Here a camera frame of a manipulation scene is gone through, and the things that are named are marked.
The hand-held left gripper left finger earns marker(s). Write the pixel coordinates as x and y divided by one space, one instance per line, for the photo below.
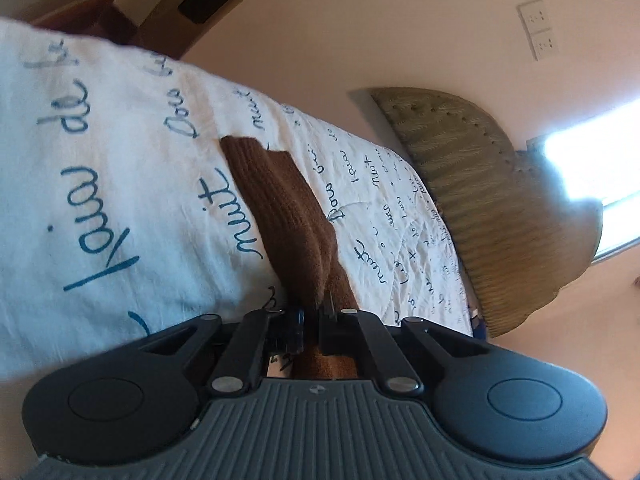
297 331

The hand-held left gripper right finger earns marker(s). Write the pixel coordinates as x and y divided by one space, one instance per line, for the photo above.
323 332

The brown knitted garment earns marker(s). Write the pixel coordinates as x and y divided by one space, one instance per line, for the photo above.
285 210

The olive striped upholstered headboard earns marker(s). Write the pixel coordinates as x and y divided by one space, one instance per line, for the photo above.
480 210

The white script printed blanket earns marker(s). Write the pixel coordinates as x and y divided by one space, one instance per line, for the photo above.
115 175

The bright window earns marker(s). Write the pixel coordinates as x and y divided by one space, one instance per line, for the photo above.
600 160

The white wall socket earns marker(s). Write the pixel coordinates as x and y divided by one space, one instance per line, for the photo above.
534 16
545 45

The wooden door frame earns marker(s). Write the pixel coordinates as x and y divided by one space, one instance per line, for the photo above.
110 15

